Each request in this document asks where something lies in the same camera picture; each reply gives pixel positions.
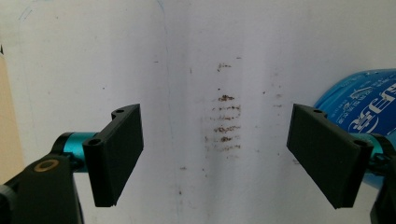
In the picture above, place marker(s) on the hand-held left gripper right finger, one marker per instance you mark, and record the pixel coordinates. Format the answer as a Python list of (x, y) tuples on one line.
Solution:
[(330, 158)]

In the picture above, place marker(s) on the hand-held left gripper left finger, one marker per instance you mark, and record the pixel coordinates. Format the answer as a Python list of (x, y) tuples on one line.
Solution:
[(113, 155)]

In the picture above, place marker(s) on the blue plastic bottle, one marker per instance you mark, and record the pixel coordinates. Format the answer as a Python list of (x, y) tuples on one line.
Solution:
[(364, 105)]

